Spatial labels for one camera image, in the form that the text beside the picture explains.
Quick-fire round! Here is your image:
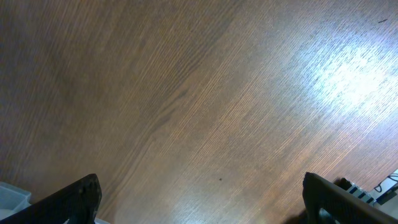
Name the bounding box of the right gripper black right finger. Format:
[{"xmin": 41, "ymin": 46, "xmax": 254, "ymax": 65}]
[{"xmin": 302, "ymin": 172, "xmax": 397, "ymax": 224}]

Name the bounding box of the clear plastic storage container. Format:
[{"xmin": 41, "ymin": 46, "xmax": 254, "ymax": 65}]
[{"xmin": 1, "ymin": 182, "xmax": 108, "ymax": 224}]

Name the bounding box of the thin black background cable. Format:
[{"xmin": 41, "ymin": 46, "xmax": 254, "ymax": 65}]
[{"xmin": 373, "ymin": 174, "xmax": 398, "ymax": 193}]

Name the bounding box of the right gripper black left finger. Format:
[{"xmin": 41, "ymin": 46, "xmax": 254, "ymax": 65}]
[{"xmin": 1, "ymin": 174, "xmax": 102, "ymax": 224}]

